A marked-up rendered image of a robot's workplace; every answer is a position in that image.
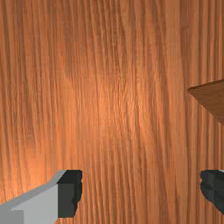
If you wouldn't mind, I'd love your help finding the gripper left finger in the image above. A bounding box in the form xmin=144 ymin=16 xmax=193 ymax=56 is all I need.
xmin=0 ymin=169 xmax=83 ymax=224

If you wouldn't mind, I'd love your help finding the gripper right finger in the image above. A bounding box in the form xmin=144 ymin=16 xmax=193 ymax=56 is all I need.
xmin=199 ymin=169 xmax=224 ymax=215

